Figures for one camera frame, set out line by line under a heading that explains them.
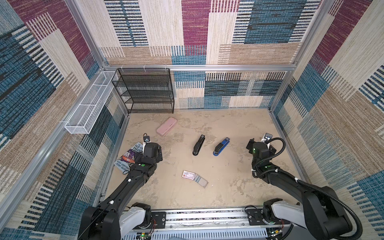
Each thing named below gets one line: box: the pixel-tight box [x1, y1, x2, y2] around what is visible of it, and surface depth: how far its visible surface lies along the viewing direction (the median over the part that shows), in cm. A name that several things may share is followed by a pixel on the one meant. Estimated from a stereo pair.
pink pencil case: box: [156, 117, 178, 137], surface depth 110 cm
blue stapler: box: [212, 137, 231, 156], surface depth 98 cm
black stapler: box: [192, 134, 206, 156], surface depth 98 cm
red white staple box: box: [181, 170, 196, 180], surface depth 89 cm
